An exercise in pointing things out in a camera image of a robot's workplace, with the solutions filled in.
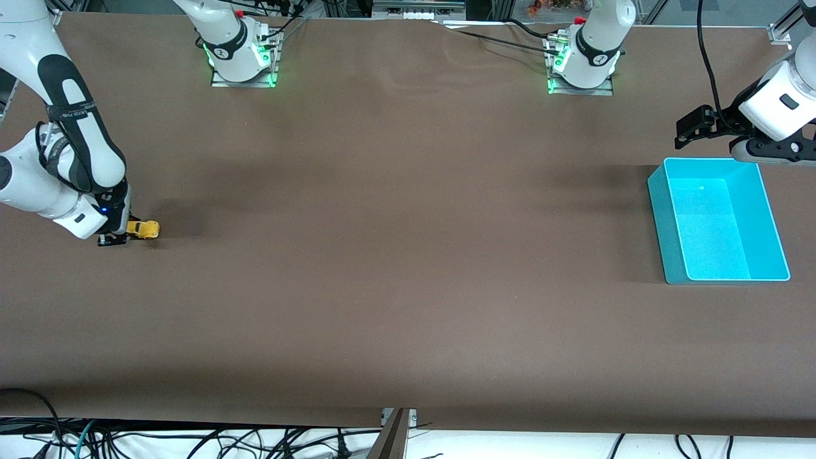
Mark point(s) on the white power strip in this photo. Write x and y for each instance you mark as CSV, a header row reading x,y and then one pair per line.
x,y
417,7

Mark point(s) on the cyan plastic bin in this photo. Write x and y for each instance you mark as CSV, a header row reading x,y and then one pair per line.
x,y
714,229

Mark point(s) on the silver table edge bracket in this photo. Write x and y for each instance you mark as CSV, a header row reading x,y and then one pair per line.
x,y
411,417

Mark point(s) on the orange background object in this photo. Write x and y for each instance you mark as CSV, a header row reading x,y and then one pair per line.
x,y
534,7

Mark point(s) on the dark metal beam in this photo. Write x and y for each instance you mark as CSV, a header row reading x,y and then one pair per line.
x,y
389,443

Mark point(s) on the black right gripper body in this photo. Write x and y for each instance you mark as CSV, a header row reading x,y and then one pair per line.
x,y
119,217

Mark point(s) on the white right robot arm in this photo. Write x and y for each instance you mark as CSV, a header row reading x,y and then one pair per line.
x,y
76,127

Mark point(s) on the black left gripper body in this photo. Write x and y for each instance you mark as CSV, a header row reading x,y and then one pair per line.
x,y
725,119

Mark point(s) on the silver corner bracket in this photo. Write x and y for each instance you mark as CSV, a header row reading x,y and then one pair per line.
x,y
779,35

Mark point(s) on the yellow beetle toy car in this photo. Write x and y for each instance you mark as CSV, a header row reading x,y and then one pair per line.
x,y
145,229

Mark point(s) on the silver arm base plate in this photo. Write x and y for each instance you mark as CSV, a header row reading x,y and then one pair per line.
x,y
607,89
268,80

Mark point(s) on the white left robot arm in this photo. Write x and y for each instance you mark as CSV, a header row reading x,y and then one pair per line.
x,y
599,38

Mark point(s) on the brown table mat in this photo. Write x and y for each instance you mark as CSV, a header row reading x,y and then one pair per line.
x,y
408,255

